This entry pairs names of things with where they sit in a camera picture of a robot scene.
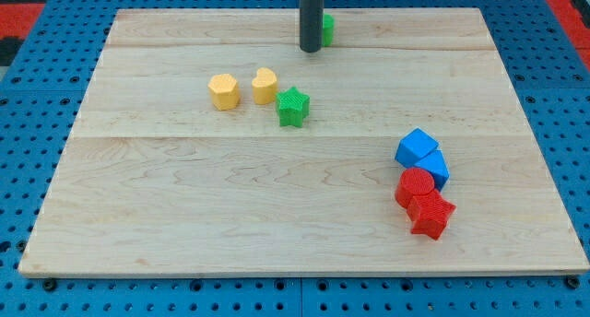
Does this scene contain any green star block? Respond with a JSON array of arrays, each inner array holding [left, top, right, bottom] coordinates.
[[276, 87, 310, 128]]

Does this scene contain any blue pentagon block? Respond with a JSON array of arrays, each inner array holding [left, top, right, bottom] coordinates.
[[414, 150, 450, 191]]

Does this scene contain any blue cube block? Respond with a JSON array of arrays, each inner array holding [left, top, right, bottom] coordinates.
[[394, 128, 439, 168]]

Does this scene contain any yellow heart block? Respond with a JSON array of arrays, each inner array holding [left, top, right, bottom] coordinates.
[[252, 67, 278, 105]]

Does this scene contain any red star block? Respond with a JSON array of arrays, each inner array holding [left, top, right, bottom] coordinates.
[[407, 189, 456, 241]]

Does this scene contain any wooden board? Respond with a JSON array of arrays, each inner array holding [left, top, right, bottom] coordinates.
[[18, 8, 589, 278]]

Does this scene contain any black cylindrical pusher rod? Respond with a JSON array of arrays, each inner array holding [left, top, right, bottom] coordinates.
[[299, 0, 324, 53]]

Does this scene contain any green cylinder block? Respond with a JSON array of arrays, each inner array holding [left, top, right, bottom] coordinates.
[[322, 14, 335, 47]]

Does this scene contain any red cylinder block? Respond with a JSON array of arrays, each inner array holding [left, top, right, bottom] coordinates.
[[394, 168, 435, 209]]

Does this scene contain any yellow hexagon block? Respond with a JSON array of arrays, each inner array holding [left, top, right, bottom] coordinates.
[[207, 74, 241, 111]]

